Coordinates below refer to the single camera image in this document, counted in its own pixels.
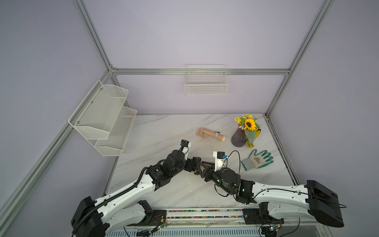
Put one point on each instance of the artificial sunflower bouquet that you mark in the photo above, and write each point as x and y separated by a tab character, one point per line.
248	124

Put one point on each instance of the aluminium frame post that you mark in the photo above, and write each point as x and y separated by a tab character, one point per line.
88	23
310	35

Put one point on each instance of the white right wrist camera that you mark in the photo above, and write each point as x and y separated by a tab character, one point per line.
220	160

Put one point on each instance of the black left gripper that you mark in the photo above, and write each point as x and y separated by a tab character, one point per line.
191	163

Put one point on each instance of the mannequin hand with black watch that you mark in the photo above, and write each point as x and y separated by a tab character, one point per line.
201	170

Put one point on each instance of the mannequin hand with white watch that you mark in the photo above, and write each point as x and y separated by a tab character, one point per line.
202	132

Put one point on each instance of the white wire wall basket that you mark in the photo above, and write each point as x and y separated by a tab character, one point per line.
199	84

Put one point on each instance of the aluminium frame back rail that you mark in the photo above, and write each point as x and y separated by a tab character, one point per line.
236	72

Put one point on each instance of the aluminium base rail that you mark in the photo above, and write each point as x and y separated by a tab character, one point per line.
207	217

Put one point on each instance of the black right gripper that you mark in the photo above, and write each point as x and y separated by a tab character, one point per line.
208	177

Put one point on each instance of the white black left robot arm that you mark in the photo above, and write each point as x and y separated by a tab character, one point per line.
97	217

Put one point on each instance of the white patterned wrist watch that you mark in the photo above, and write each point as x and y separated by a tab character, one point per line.
216	134

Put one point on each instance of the aluminium frame left post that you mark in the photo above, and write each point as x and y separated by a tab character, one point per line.
88	23

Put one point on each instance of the white two-tier mesh shelf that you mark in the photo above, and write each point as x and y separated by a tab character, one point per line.
104	120

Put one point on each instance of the green white work glove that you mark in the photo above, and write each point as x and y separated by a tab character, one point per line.
257	159

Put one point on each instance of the purple ribbed glass vase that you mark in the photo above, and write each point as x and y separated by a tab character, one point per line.
239	138

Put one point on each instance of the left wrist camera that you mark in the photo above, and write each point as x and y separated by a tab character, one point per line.
184	146

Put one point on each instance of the aluminium frame right post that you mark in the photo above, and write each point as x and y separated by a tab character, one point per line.
310	35

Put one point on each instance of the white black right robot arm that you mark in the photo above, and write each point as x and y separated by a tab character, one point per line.
312	200

